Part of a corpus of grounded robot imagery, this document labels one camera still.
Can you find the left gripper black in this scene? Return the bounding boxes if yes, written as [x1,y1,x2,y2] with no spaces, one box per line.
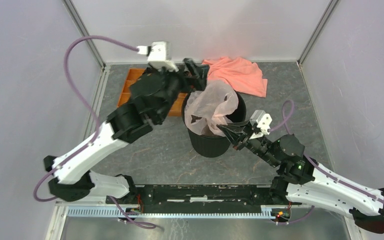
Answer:
[154,58,212,123]

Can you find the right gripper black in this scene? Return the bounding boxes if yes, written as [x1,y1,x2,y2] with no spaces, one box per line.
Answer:
[216,118,281,168]

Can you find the black trash bin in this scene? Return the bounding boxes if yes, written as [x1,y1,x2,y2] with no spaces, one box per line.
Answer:
[186,92,247,158]

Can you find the pink plastic trash bag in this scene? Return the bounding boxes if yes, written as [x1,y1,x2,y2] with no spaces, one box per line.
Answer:
[184,80,239,137]

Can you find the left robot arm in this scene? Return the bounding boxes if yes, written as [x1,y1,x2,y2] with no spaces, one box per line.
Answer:
[43,58,210,204]

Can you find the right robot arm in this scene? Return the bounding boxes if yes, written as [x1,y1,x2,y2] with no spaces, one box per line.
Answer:
[218,122,384,234]

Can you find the salmon pink cloth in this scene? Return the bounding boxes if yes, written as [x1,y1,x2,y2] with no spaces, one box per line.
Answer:
[202,56,268,98]

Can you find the orange compartment tray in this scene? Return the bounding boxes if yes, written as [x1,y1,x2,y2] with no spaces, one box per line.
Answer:
[116,67,187,117]

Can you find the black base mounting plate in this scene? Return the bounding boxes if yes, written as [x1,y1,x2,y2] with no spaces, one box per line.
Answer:
[117,184,289,214]

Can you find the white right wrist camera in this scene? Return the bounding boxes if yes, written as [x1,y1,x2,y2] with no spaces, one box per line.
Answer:
[249,110,273,140]

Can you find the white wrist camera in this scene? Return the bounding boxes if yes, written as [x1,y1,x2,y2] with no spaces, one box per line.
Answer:
[137,41,179,72]
[249,110,273,140]

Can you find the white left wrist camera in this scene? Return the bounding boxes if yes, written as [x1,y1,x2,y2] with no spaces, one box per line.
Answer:
[137,41,179,72]

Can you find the aluminium frame rail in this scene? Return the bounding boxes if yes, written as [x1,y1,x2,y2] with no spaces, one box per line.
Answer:
[68,184,355,220]

